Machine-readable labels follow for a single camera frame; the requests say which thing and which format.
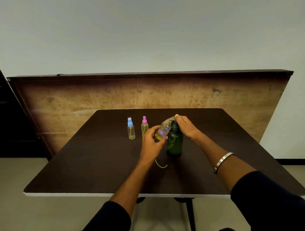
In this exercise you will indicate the person's right hand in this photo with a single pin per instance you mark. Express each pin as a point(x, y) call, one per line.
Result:
point(187, 127)

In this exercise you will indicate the person's left hand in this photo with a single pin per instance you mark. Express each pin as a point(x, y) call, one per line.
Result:
point(149, 146)

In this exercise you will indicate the person's left thumb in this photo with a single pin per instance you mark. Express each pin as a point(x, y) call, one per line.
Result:
point(161, 142)

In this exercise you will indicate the person's right fingers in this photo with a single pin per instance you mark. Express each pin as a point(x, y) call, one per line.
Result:
point(179, 120)

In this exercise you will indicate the small clear bottle purple print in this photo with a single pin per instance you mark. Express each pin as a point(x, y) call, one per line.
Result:
point(163, 130)

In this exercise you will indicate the dark green pump bottle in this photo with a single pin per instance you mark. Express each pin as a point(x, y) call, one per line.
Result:
point(174, 141)

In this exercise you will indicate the person's left forearm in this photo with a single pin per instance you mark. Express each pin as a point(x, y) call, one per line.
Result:
point(128, 183)

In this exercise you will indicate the person's right forearm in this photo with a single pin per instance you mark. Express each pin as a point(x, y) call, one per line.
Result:
point(245, 183)

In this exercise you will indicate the pink cap spray bottle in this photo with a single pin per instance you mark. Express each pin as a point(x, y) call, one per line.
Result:
point(144, 126)

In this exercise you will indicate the upturned wooden table top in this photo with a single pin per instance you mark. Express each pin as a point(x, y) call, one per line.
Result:
point(152, 104)

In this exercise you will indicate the blue cap spray bottle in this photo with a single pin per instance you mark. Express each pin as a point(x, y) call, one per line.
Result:
point(130, 129)

